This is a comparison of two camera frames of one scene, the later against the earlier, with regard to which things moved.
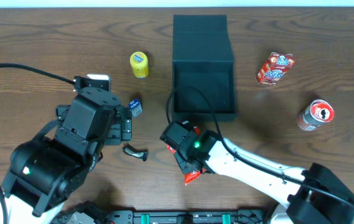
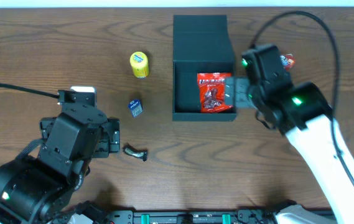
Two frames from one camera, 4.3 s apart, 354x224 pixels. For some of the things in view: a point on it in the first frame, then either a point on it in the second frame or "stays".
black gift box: [203, 58] stays
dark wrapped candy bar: [139, 154] stays
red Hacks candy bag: [189, 177] to [212, 86]
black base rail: [186, 216] stays
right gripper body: [186, 165] to [239, 93]
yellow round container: [139, 61] stays
